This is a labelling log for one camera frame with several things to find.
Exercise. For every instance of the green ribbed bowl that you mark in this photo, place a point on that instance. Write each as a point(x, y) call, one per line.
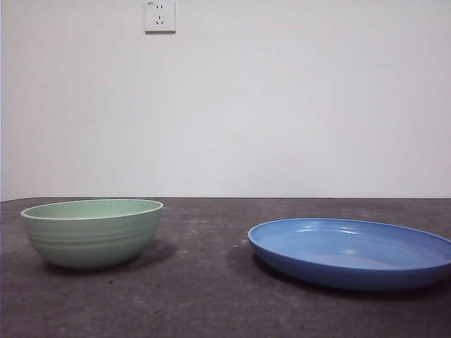
point(91, 243)

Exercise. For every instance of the white wall socket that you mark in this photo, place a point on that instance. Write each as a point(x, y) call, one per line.
point(160, 26)

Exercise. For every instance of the blue plate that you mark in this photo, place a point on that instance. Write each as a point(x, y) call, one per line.
point(345, 274)

